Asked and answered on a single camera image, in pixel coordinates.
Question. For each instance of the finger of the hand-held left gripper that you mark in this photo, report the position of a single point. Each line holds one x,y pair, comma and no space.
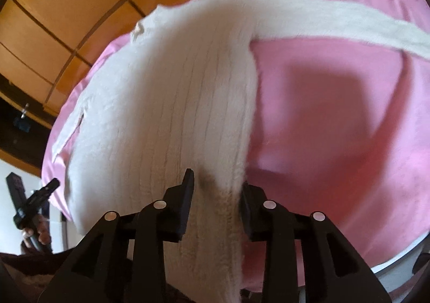
47,189

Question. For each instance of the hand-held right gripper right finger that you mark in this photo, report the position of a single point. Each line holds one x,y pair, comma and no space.
249,214

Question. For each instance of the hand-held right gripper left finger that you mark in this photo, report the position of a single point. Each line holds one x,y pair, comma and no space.
184,209

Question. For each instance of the white towel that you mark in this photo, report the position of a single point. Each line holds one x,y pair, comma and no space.
168,105

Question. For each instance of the person's left hand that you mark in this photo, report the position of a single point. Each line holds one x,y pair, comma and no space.
41,227

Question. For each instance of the dark maroon cloth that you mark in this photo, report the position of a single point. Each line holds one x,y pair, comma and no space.
27,267

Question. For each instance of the small blue object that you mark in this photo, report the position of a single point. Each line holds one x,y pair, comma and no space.
23,124

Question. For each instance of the pink bed sheet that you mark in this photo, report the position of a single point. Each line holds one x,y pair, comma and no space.
336,121

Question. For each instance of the white mattress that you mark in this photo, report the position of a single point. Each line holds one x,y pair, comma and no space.
393,271

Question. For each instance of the wooden panelled wardrobe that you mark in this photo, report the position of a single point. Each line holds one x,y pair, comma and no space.
67,4

